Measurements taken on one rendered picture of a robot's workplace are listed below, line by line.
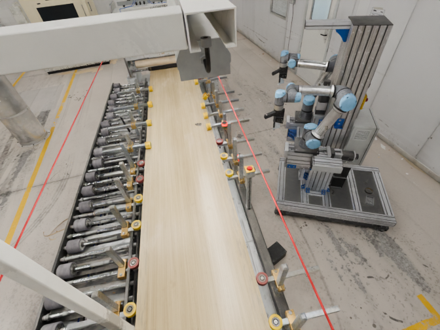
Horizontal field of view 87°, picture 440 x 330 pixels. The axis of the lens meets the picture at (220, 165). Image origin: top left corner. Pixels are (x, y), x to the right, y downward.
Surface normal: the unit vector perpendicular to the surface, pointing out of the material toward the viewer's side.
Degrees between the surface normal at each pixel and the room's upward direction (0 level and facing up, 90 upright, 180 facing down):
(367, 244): 0
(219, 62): 90
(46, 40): 90
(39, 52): 90
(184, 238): 0
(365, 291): 0
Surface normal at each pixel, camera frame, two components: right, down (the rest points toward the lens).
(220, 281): -0.07, -0.71
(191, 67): 0.19, 0.68
